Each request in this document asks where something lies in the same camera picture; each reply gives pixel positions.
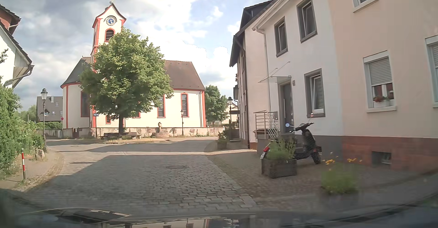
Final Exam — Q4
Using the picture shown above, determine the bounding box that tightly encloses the green tree behind church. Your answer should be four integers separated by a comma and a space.
205, 85, 229, 126

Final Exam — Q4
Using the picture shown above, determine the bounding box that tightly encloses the potted plant by steps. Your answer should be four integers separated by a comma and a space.
216, 131, 229, 150

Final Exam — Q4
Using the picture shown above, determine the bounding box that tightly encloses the white church with red trim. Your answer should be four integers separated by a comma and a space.
60, 1, 207, 129

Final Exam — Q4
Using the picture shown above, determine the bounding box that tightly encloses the metal stair railing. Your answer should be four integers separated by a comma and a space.
253, 110, 280, 140

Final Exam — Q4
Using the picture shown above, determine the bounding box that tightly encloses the stone fountain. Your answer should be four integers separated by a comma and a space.
153, 121, 169, 139

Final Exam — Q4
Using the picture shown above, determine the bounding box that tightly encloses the white house with grey windows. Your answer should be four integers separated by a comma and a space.
229, 0, 344, 157

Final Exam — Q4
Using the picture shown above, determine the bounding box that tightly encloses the large green tree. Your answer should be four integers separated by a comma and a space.
79, 28, 174, 134

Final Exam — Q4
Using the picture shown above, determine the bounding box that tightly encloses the black scooter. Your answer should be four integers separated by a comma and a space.
260, 122, 322, 165

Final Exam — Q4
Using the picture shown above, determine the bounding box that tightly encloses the wooden bench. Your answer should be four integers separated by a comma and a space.
99, 132, 142, 140

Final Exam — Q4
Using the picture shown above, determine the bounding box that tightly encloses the grey cobbled road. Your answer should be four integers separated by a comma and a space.
21, 137, 257, 218

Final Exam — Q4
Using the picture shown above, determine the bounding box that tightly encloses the car's own bonnet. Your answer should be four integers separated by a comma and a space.
14, 201, 438, 228

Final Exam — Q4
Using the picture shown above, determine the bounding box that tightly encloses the cobbled pavement beside houses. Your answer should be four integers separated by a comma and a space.
205, 141, 438, 213

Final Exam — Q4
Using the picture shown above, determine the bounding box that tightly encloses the planter with yellow flowers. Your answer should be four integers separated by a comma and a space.
320, 157, 360, 204

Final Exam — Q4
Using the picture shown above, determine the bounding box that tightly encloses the grey slate building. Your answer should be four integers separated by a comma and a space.
36, 96, 63, 123

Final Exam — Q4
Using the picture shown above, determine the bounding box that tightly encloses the peach house with brick base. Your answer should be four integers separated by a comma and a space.
323, 0, 438, 174

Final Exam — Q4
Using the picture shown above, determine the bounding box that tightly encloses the sandy pavement with kerb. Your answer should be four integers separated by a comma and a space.
0, 149, 65, 191

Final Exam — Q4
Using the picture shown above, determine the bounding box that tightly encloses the green hedge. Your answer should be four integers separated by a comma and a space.
0, 48, 45, 180

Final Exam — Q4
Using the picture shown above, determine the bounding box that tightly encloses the white house with gutter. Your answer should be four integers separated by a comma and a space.
0, 4, 35, 89

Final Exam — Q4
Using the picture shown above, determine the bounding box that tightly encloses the lamp post with sign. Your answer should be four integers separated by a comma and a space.
227, 97, 240, 140

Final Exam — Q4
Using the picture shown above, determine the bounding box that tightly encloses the low stone wall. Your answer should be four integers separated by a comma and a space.
36, 127, 225, 139

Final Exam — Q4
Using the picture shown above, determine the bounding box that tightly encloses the wire planter box with plants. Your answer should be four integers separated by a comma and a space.
261, 137, 298, 179

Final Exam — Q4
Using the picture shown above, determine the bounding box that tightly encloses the old-style lamp post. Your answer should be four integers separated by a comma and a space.
40, 88, 49, 152

